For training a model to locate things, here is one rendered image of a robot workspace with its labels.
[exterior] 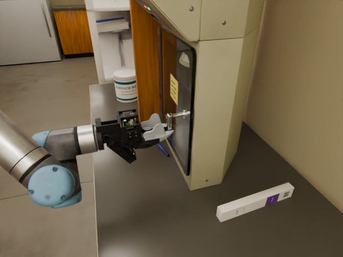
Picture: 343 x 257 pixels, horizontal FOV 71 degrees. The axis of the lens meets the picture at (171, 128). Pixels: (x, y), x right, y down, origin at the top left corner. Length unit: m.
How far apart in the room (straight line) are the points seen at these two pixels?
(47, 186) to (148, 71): 0.60
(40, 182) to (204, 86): 0.41
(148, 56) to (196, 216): 0.58
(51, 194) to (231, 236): 0.47
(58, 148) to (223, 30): 0.47
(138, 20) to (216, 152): 0.51
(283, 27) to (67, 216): 1.83
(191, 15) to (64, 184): 0.42
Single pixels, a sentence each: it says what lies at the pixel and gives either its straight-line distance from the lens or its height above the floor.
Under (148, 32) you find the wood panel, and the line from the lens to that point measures 0.91.
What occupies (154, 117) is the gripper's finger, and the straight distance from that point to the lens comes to 0.69.
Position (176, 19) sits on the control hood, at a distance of 0.54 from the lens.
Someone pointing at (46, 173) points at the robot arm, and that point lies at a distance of 0.50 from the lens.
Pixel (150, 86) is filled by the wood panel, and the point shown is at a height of 1.16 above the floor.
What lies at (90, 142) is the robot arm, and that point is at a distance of 0.64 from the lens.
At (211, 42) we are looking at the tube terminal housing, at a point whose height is 1.41.
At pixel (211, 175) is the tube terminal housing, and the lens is 0.80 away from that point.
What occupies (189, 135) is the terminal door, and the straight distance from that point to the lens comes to 0.67.
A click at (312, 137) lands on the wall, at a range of 0.94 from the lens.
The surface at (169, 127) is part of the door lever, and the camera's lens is 0.69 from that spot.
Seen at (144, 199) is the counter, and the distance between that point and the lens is 0.79.
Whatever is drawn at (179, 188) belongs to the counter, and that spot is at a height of 0.94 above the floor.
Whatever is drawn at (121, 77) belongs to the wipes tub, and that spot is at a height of 1.08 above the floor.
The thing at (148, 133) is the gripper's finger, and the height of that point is 1.17.
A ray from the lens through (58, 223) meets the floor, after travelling 2.06.
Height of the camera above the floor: 1.54
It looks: 33 degrees down
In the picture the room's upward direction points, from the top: straight up
